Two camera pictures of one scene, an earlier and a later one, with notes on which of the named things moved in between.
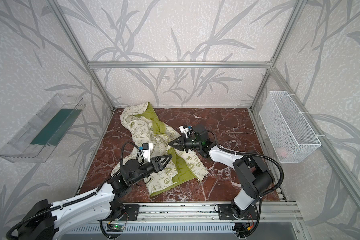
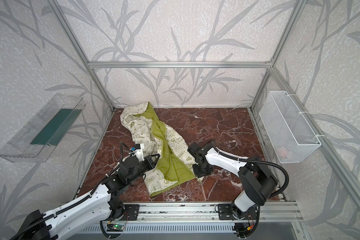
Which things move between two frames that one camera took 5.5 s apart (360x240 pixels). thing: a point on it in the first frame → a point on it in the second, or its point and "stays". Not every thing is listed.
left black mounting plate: x=130 y=213 stays
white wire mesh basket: x=290 y=133 stays
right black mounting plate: x=230 y=211 stays
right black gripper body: x=184 y=143 → x=195 y=151
